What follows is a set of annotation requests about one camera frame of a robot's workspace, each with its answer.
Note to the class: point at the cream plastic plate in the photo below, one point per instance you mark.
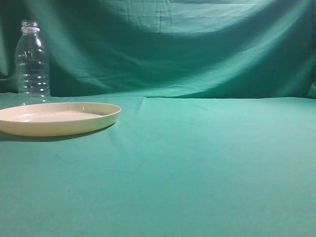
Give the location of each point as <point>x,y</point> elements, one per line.
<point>58,119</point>

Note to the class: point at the green cloth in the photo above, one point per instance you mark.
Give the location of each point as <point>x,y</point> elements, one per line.
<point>217,133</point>

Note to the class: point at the clear plastic bottle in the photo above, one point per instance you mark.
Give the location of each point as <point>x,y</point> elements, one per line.
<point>32,65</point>

